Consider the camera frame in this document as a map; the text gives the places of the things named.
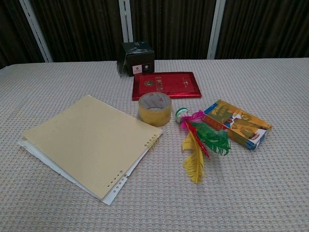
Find small orange toy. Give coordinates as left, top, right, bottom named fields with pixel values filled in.
left=175, top=107, right=232, bottom=184

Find clear packing tape roll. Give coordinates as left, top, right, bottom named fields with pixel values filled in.
left=138, top=91, right=172, bottom=128

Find red certificate booklet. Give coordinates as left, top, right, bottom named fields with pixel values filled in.
left=131, top=72, right=202, bottom=102

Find black cube carton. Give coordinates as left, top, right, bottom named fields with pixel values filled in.
left=116, top=41, right=155, bottom=77

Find beige loose-leaf paper pad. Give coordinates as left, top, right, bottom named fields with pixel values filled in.
left=23, top=94, right=163, bottom=201

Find black pleated curtain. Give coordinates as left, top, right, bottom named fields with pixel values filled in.
left=0, top=0, right=309, bottom=70

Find beige woven tablecloth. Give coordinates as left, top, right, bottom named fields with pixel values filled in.
left=0, top=57, right=309, bottom=232

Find white loose-leaf paper sheets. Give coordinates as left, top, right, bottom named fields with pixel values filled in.
left=18, top=137, right=151, bottom=206

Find white metal frame post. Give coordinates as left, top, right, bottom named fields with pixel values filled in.
left=19, top=0, right=53, bottom=63
left=207, top=0, right=229, bottom=60
left=118, top=0, right=134, bottom=44

